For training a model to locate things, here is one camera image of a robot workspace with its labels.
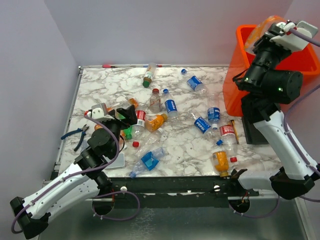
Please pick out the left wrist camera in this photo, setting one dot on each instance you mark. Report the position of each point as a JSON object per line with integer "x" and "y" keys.
{"x": 100, "y": 113}

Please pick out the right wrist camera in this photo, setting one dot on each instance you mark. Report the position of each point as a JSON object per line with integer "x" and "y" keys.
{"x": 295, "y": 36}

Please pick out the crushed blue label water bottle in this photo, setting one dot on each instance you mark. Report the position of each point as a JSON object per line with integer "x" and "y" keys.
{"x": 148, "y": 162}

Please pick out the orange plastic bin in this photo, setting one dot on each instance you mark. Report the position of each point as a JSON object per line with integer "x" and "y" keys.
{"x": 282, "y": 85}

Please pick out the red label clear bottle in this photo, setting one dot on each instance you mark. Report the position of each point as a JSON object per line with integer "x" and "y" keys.
{"x": 139, "y": 127}

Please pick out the black base frame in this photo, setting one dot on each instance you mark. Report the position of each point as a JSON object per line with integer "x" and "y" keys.
{"x": 171, "y": 192}

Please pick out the blue Pepsi bottle centre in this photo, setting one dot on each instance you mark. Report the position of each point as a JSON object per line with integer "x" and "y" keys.
{"x": 170, "y": 104}

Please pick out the red cap clear bottle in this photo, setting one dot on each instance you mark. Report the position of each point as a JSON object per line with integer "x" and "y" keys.
{"x": 155, "y": 101}

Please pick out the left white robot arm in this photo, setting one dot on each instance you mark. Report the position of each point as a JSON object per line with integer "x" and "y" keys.
{"x": 83, "y": 179}

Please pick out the red label bottle right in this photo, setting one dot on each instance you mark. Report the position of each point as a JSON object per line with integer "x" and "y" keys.
{"x": 229, "y": 142}

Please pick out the large crushed orange bottle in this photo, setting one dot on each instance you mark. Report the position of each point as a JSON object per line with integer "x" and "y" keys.
{"x": 259, "y": 31}

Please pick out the orange juice bottle front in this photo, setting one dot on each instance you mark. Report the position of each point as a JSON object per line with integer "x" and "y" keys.
{"x": 220, "y": 163}

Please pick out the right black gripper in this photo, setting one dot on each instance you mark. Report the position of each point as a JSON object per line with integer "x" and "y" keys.
{"x": 264, "y": 42}

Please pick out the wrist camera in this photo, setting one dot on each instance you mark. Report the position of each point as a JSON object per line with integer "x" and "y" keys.
{"x": 100, "y": 113}
{"x": 295, "y": 36}

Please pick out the blue red pen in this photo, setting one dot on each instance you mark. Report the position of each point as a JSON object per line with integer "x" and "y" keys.
{"x": 159, "y": 65}

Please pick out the clear crushed bottle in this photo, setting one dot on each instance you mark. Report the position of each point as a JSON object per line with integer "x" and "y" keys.
{"x": 147, "y": 143}

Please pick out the green cap tea bottle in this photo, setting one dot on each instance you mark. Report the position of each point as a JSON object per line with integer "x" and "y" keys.
{"x": 149, "y": 75}

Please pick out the far blue label bottle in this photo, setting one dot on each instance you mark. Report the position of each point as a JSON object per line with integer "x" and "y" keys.
{"x": 194, "y": 82}

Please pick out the orange juice bottle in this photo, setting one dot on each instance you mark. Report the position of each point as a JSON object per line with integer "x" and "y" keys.
{"x": 155, "y": 122}
{"x": 220, "y": 163}

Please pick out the orange juice bottle centre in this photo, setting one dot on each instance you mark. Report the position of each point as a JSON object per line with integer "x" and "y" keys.
{"x": 155, "y": 122}

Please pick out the red marker pen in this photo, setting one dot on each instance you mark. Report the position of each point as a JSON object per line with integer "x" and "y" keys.
{"x": 107, "y": 66}

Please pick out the orange label crushed bottle left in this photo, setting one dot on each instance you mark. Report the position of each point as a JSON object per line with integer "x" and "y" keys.
{"x": 134, "y": 102}

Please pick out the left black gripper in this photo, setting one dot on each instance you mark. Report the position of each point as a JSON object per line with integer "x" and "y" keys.
{"x": 129, "y": 115}

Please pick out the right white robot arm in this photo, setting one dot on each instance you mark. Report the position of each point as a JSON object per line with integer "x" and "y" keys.
{"x": 299, "y": 171}

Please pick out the green plastic bottle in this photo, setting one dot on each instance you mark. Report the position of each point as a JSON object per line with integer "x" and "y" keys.
{"x": 127, "y": 133}

